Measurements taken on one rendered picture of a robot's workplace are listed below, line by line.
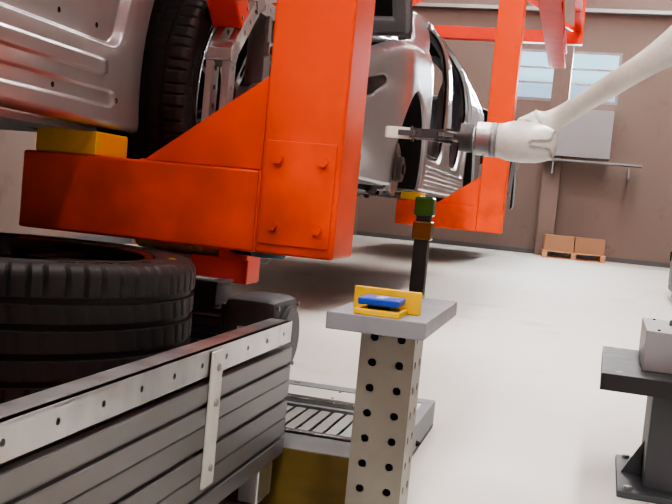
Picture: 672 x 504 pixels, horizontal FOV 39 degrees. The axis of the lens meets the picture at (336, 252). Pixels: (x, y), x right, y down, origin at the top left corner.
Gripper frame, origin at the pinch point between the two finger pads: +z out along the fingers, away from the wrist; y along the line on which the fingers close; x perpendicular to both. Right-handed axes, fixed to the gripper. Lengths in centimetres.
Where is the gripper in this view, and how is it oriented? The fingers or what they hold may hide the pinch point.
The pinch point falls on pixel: (398, 132)
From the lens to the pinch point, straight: 253.8
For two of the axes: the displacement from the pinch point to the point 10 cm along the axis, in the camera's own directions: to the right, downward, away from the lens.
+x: 1.0, -9.9, -0.6
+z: -9.6, -1.1, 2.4
